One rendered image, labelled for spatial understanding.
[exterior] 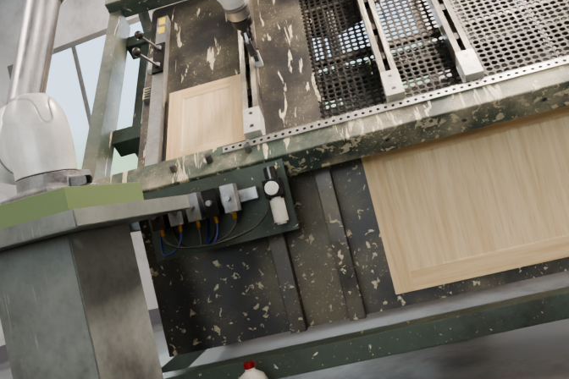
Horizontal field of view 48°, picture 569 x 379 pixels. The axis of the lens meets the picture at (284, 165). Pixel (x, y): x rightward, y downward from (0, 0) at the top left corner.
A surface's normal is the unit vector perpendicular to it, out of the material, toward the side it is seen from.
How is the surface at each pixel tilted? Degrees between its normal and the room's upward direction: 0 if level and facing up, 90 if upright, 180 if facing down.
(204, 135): 50
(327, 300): 90
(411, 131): 140
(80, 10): 90
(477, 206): 90
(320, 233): 90
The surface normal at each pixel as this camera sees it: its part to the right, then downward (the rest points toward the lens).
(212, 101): -0.26, -0.65
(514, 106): 0.09, 0.72
